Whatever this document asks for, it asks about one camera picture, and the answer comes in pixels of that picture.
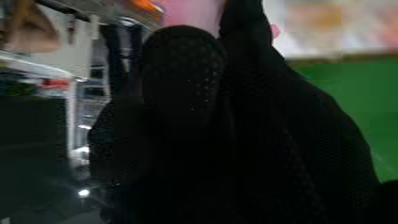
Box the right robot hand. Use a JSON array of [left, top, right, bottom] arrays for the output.
[[87, 0, 398, 224]]

